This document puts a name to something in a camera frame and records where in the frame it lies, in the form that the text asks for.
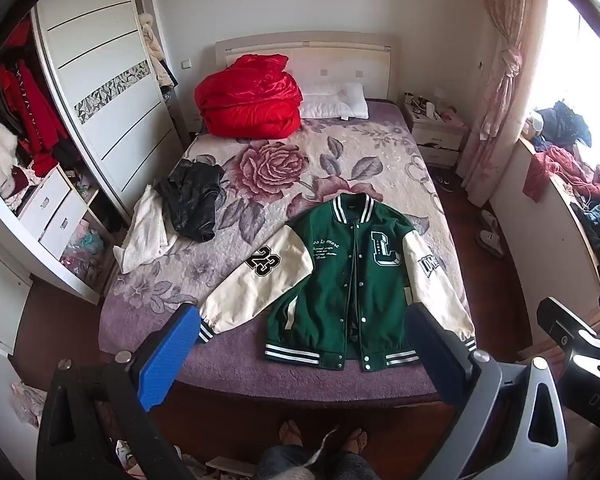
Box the black leather jacket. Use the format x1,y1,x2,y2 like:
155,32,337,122
155,160,227,242

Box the white pillow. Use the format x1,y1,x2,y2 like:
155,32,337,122
298,81,369,121

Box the person's right foot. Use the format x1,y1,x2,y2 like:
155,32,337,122
342,427,369,454

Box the white wardrobe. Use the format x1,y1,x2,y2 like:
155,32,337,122
0,0,186,361

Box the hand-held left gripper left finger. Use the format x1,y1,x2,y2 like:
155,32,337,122
36,304,203,480

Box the green and cream varsity jacket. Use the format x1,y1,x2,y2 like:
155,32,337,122
198,193,478,373

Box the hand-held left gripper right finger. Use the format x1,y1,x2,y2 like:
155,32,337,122
404,304,570,480

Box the red satin duvet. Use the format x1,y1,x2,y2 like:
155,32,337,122
195,53,303,140

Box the pile of clothes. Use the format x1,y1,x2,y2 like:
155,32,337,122
522,100,600,286

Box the person's left foot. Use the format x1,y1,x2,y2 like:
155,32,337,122
278,420,302,449

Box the person's foot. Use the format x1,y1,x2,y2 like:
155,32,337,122
278,420,302,449
342,427,369,454

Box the red hanging coat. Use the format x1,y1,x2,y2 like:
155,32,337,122
0,60,67,177

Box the person's trouser legs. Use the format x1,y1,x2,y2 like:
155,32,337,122
252,442,370,480

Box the white hanging coat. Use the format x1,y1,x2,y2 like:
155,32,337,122
140,12,176,93

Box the white knitted garment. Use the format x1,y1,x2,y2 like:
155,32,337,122
112,185,181,275

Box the pink patterned curtain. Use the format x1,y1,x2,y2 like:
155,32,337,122
460,0,551,195

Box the pink floral cloth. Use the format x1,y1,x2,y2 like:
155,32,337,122
10,380,47,427

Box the white nightstand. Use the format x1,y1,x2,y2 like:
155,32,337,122
402,102,469,168

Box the white wardrobe drawer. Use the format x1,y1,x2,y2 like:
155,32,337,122
39,192,88,261
17,172,72,233

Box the floral purple fleece blanket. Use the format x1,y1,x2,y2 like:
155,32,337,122
100,100,473,403

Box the bed with white headboard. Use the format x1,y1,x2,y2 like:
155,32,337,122
100,32,476,406

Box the white wardrobe sliding door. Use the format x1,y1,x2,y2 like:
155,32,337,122
30,0,183,211

